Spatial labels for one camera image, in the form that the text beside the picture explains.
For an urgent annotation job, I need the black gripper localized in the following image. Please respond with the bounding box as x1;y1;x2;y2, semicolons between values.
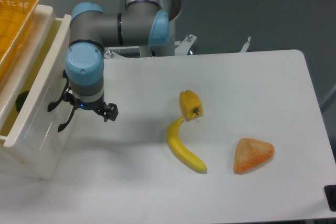
61;87;119;122

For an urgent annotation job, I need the white top drawer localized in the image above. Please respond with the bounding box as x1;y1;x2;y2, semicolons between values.
1;15;73;179

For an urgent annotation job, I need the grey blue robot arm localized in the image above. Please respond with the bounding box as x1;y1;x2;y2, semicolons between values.
61;0;170;122

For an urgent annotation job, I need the white drawer cabinet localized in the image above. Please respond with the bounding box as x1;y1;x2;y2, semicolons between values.
0;4;57;180

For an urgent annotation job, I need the green bell pepper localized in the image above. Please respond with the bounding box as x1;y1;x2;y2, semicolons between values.
15;90;29;113

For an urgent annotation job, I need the yellow banana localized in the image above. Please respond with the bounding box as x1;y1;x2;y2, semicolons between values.
166;117;207;174

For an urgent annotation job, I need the yellow bell pepper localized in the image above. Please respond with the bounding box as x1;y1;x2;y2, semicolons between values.
179;90;203;120

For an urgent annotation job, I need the yellow woven basket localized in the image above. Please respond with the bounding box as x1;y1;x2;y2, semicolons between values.
1;0;40;81

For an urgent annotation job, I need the orange triangular bread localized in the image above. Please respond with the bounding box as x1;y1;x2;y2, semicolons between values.
233;138;275;174

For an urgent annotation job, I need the black object at table edge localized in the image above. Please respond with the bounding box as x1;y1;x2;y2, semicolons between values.
324;185;336;212

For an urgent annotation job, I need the black lower drawer handle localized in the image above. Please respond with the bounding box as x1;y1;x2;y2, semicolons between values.
58;106;76;132

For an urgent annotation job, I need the black drawer handle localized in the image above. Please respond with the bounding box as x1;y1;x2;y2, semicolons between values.
47;70;70;112
58;106;76;132

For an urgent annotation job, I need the black top drawer handle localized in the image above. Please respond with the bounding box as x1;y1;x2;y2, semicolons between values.
47;70;70;112

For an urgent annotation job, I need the white metal table bracket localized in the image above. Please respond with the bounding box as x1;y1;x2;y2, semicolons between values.
239;36;251;53

